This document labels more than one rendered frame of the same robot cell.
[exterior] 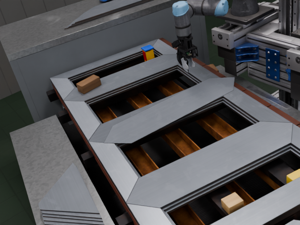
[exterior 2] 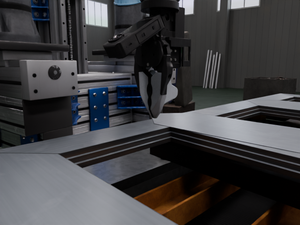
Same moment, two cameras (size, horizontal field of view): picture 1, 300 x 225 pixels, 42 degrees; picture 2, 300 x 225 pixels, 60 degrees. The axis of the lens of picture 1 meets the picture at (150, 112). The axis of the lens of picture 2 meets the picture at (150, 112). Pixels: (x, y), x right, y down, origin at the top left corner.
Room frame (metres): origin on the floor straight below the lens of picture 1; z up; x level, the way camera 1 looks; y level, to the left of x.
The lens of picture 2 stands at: (1.99, 0.21, 0.99)
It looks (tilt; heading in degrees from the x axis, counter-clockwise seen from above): 11 degrees down; 246
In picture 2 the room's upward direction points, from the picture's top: straight up
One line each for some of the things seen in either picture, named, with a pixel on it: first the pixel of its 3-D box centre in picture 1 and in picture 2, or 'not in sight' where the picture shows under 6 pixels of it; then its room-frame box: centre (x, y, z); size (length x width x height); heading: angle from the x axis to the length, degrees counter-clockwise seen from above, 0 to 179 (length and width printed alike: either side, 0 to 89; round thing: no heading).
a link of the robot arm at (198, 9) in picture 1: (194, 7); not in sight; (1.84, -0.32, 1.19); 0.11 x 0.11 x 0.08; 51
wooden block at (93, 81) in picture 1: (89, 84); not in sight; (1.91, 0.29, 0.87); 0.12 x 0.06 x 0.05; 125
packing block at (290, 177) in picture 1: (297, 179); not in sight; (0.98, -0.46, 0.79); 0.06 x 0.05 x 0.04; 109
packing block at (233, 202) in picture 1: (232, 203); not in sight; (0.93, -0.21, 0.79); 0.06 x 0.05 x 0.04; 109
